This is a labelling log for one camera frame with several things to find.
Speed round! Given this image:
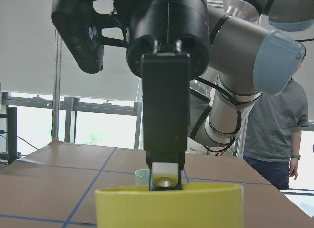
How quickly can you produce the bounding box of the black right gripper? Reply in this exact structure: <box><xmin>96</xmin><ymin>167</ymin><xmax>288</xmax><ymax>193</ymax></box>
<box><xmin>126</xmin><ymin>0</ymin><xmax>210</xmax><ymax>78</ymax></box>

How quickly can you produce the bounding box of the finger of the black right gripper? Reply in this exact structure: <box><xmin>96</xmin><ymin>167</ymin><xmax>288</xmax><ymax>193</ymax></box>
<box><xmin>141</xmin><ymin>53</ymin><xmax>190</xmax><ymax>191</ymax></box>

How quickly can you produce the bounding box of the yellow plastic cup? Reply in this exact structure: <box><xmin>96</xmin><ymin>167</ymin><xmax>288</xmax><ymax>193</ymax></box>
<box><xmin>95</xmin><ymin>183</ymin><xmax>244</xmax><ymax>228</ymax></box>

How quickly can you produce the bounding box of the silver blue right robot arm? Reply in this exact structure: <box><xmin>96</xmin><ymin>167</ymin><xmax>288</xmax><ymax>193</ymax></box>
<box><xmin>126</xmin><ymin>0</ymin><xmax>305</xmax><ymax>191</ymax></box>

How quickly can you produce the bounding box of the light green plastic cup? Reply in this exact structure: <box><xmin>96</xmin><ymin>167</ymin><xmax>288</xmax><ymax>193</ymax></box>
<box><xmin>135</xmin><ymin>169</ymin><xmax>150</xmax><ymax>186</ymax></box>

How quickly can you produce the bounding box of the person in grey shirt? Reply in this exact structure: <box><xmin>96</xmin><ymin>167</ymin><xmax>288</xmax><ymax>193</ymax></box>
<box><xmin>243</xmin><ymin>79</ymin><xmax>308</xmax><ymax>190</ymax></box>

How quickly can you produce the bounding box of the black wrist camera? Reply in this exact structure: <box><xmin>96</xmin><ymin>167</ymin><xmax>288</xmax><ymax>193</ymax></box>
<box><xmin>51</xmin><ymin>0</ymin><xmax>127</xmax><ymax>74</ymax></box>

